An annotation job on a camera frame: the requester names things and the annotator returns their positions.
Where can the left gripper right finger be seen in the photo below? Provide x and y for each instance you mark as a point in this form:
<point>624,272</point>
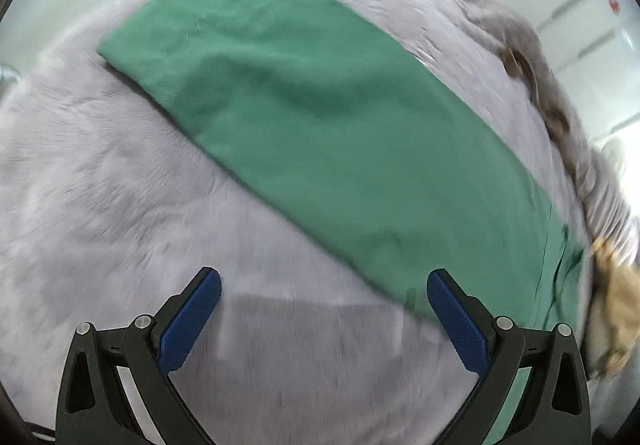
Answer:
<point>554,405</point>

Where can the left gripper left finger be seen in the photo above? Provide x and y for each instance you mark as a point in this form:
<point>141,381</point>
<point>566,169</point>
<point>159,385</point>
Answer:
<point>92,404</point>

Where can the green work shirt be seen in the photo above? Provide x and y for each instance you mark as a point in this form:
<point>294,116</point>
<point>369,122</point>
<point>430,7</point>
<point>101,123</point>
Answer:
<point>329,121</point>

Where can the yellow striped garment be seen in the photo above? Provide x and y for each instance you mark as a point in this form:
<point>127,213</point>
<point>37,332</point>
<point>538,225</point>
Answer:
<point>613,322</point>

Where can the lavender embossed bed blanket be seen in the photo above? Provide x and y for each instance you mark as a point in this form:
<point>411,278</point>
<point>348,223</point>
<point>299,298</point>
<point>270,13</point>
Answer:
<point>107,207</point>

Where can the brown fabric belt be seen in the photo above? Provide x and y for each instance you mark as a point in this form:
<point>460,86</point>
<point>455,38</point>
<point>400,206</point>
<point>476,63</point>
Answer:
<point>517,66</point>

